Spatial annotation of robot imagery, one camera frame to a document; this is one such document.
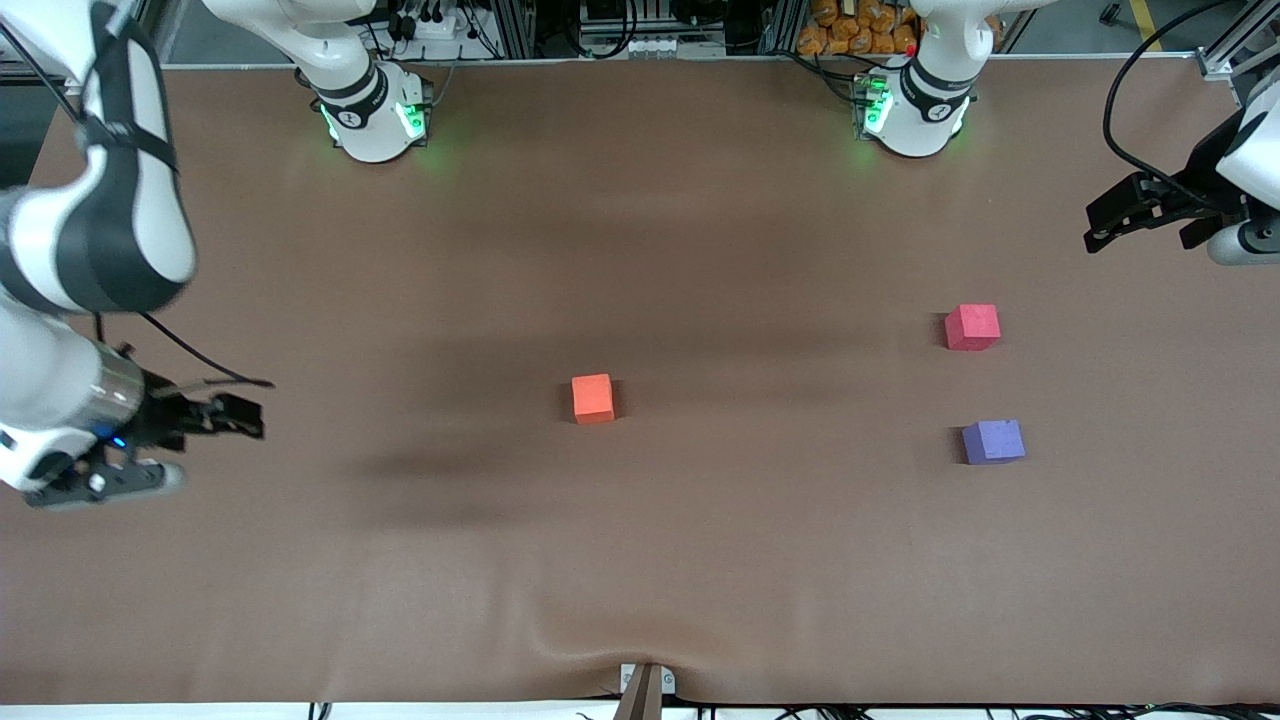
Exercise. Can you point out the brown camera post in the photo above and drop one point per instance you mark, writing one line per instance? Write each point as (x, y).
(642, 700)

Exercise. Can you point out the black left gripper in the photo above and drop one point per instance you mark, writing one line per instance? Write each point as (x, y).
(1203, 171)

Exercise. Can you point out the brown table mat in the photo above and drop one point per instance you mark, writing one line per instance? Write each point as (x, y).
(640, 500)

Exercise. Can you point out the white power strip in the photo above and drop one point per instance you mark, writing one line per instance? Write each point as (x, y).
(430, 28)

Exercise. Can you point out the black caster wheel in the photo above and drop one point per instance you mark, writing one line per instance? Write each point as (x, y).
(1110, 14)

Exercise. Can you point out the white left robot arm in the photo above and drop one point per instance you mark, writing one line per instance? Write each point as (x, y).
(915, 120)

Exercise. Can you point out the aluminium frame post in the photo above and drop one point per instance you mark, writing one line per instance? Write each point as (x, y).
(520, 30)
(1225, 55)

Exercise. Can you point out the orange foam block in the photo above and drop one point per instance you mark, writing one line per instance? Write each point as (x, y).
(592, 398)

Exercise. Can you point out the silver mounting bracket plate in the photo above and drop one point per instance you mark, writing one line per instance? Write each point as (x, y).
(667, 683)

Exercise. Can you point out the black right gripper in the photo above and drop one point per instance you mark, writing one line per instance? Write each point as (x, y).
(160, 418)

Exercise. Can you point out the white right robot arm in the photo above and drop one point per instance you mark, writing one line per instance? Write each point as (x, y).
(40, 380)

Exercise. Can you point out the purple foam block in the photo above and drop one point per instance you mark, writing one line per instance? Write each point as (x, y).
(993, 441)

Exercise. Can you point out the red foam block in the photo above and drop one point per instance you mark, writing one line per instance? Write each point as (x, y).
(972, 327)

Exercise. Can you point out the orange objects pile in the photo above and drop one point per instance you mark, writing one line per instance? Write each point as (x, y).
(850, 30)

